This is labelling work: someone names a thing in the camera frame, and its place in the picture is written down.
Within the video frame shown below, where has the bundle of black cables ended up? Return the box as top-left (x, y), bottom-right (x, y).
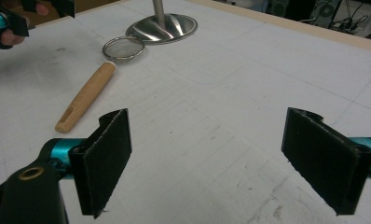
top-left (329, 0), bottom-right (371, 34)

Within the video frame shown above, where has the black computer case with fan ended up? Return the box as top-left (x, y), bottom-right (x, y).
top-left (309, 0), bottom-right (344, 28)

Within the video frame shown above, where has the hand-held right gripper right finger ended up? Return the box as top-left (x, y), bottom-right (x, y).
top-left (281, 106), bottom-right (371, 217)

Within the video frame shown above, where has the mesh strainer with wooden handle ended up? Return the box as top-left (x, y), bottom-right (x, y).
top-left (54, 35), bottom-right (146, 134)

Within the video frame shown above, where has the brown cardboard box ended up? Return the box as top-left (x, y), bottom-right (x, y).
top-left (27, 0), bottom-right (123, 30)

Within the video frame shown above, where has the dark speaker box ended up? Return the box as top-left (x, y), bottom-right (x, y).
top-left (265, 0), bottom-right (288, 17)

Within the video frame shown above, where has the metal stand with round base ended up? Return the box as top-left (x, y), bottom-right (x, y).
top-left (125, 0), bottom-right (199, 47)

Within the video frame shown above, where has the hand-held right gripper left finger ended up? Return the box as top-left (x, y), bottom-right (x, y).
top-left (68, 107), bottom-right (133, 219)

